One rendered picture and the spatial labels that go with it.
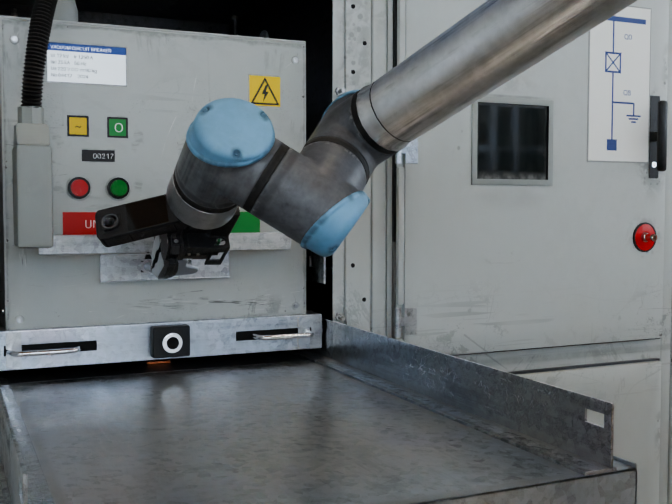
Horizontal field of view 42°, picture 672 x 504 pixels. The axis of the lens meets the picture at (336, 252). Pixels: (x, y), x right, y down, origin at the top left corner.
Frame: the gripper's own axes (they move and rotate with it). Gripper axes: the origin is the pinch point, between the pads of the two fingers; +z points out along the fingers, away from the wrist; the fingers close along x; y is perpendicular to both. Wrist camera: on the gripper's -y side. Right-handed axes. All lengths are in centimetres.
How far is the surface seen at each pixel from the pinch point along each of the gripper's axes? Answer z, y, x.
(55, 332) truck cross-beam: 16.3, -12.4, -2.5
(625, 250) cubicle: 7, 95, 6
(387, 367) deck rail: -1.5, 32.9, -17.5
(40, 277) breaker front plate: 13.2, -14.4, 5.3
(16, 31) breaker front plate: -5.2, -17.8, 37.3
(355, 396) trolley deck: -5.7, 24.7, -22.8
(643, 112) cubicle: -7, 99, 30
